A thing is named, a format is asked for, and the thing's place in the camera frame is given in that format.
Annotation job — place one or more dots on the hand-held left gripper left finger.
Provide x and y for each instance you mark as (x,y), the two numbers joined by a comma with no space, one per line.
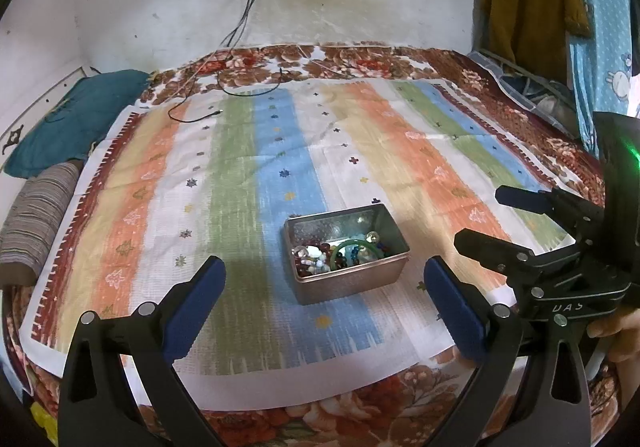
(195,307)

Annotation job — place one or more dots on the metal tin box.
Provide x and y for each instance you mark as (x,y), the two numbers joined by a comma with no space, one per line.
(350,282)

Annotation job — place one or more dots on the teal pillow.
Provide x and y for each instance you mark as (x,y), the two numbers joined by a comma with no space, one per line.
(75,122)

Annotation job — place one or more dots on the person's right hand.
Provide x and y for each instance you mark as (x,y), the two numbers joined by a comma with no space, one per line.
(620,334)

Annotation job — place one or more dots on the striped pastel mat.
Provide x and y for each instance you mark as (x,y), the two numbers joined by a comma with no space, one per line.
(240,152)

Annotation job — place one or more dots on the pale blue cloth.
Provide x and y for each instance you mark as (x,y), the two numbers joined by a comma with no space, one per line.
(530,94)

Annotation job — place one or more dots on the yellow object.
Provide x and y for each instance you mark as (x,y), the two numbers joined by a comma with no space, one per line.
(44,419)

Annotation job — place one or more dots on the green bangle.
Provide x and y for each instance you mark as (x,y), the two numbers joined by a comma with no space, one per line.
(350,243)

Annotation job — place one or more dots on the blue printed hanging cloth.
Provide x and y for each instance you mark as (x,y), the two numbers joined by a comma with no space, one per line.
(605,27)

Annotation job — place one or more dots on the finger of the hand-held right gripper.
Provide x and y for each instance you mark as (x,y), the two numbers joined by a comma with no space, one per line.
(490,249)
(525,199)

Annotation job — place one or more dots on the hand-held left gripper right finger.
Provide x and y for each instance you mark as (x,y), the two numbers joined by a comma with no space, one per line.
(450,302)

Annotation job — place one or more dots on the grey striped pillow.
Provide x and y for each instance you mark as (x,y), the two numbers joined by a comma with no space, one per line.
(35,217)

